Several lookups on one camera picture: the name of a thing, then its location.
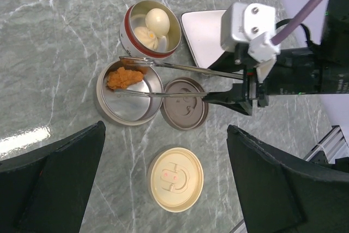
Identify grey steel tin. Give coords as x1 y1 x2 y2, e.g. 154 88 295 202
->
94 61 164 126

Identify brown round lid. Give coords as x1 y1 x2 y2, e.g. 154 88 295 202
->
160 77 209 131

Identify beige steamed bun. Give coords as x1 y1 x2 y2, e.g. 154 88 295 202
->
134 26 159 50

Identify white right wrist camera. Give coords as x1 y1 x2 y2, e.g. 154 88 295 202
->
220 2 280 64

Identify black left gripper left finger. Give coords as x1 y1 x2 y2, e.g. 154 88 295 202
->
1 121 106 232

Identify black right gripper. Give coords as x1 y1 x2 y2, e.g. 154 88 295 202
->
202 50 269 116

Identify white rectangular plate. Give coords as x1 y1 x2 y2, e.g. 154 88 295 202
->
180 9 225 68

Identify cream round lid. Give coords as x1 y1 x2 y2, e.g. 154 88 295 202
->
147 147 204 213

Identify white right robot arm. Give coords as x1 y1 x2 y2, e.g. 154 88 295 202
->
203 0 348 116

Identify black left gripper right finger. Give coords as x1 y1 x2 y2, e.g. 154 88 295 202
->
226 124 349 233

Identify white peeled egg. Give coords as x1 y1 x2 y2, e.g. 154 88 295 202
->
145 8 170 37

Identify red striped steel tin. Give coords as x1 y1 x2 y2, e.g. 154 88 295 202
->
119 0 182 59

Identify metal serving tongs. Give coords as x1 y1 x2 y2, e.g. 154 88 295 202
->
115 56 244 98

